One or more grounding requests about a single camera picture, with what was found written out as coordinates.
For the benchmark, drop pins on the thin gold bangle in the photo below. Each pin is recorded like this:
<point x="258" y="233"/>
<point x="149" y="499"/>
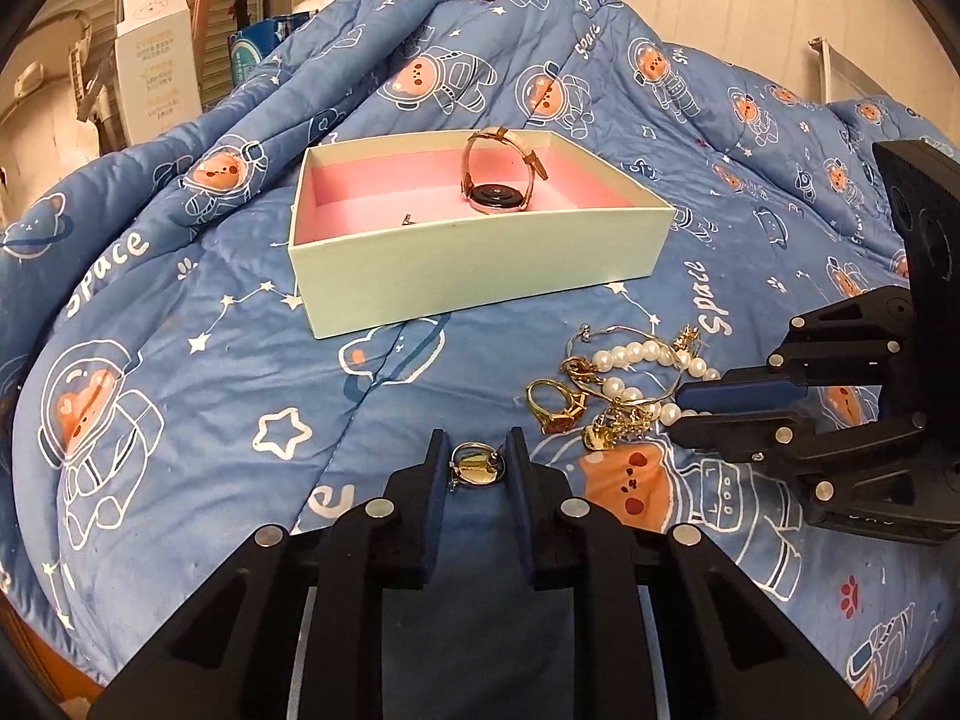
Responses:
<point x="600" y="331"/>

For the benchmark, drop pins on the blue plastic packet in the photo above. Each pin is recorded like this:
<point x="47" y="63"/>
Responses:
<point x="259" y="45"/>

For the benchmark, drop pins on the blue printed blanket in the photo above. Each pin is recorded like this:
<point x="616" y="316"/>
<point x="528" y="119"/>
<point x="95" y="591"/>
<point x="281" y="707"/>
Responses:
<point x="225" y="360"/>

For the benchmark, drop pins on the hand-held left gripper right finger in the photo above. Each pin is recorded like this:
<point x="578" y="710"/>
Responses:
<point x="520" y="517"/>

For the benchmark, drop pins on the white board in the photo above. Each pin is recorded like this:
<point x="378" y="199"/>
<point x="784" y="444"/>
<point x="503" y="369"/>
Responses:
<point x="847" y="75"/>

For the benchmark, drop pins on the white cardboard carton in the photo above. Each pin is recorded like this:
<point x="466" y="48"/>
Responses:
<point x="157" y="67"/>

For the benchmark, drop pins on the pale green box pink lining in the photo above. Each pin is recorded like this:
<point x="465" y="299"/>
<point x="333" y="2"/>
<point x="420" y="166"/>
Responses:
<point x="480" y="270"/>

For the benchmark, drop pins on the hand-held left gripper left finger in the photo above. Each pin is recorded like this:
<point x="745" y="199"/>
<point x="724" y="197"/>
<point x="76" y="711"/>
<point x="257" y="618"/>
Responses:
<point x="433" y="517"/>

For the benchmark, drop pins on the white plastic appliance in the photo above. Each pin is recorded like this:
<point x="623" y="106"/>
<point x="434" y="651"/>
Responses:
<point x="41" y="90"/>

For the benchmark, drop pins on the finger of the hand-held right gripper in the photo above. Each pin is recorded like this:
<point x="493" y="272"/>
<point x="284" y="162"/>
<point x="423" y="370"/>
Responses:
<point x="735" y="436"/>
<point x="742" y="394"/>

